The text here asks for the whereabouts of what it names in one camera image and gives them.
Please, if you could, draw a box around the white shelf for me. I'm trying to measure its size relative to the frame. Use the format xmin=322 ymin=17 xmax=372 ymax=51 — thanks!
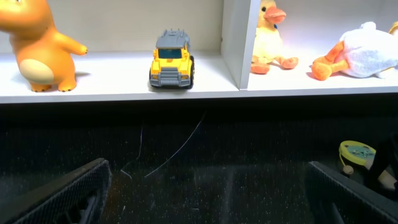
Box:
xmin=0 ymin=0 xmax=398 ymax=105

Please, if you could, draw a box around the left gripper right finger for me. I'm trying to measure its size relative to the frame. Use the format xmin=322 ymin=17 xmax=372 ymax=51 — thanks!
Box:
xmin=303 ymin=161 xmax=398 ymax=224

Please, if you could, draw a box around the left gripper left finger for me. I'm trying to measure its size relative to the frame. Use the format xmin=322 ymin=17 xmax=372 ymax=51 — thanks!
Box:
xmin=0 ymin=157 xmax=113 ymax=224

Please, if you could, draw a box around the yellow plush duck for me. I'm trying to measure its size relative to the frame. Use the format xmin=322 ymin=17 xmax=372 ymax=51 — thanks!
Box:
xmin=250 ymin=0 xmax=300 ymax=75

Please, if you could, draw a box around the grey and yellow toy truck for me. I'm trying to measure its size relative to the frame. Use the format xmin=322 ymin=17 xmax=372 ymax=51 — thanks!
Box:
xmin=149 ymin=28 xmax=196 ymax=90

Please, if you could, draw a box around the white plush duck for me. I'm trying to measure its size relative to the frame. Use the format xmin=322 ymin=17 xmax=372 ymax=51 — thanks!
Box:
xmin=311 ymin=21 xmax=398 ymax=82

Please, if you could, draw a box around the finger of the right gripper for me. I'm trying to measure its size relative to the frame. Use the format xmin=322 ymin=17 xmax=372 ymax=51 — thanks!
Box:
xmin=365 ymin=133 xmax=398 ymax=189

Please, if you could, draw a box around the yellow rubber duck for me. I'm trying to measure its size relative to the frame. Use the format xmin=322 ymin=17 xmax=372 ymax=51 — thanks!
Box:
xmin=0 ymin=0 xmax=89 ymax=93

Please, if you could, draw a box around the yellow rattle drum toy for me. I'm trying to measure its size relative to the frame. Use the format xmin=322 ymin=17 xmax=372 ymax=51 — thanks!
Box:
xmin=338 ymin=140 xmax=397 ymax=191

